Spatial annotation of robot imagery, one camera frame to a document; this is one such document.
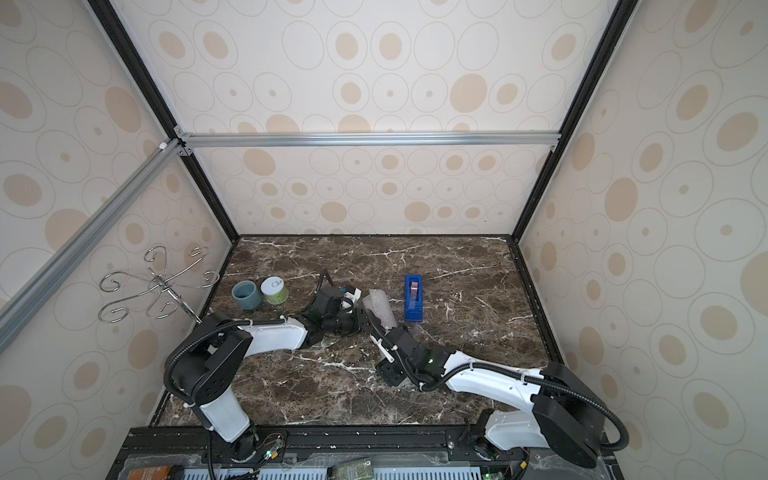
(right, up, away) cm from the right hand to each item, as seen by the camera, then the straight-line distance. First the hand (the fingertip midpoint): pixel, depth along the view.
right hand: (396, 358), depth 84 cm
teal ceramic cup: (-48, +17, +14) cm, 53 cm away
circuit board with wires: (-30, -18, -11) cm, 36 cm away
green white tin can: (-40, +18, +14) cm, 46 cm away
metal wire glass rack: (-49, +18, -22) cm, 56 cm away
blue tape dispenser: (+6, +15, +12) cm, 20 cm away
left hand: (-3, +9, +3) cm, 10 cm away
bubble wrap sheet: (-6, +15, +9) cm, 18 cm away
